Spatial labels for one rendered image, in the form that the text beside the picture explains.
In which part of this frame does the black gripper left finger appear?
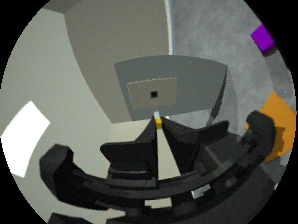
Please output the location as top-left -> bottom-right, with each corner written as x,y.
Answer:
100,119 -> 158,180

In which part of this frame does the orange flat square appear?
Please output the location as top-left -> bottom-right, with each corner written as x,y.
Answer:
259,91 -> 297,163

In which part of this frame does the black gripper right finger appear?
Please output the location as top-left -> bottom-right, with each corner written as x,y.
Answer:
161,117 -> 229,175

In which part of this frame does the purple cube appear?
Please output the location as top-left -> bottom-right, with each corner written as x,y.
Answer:
250,24 -> 277,53

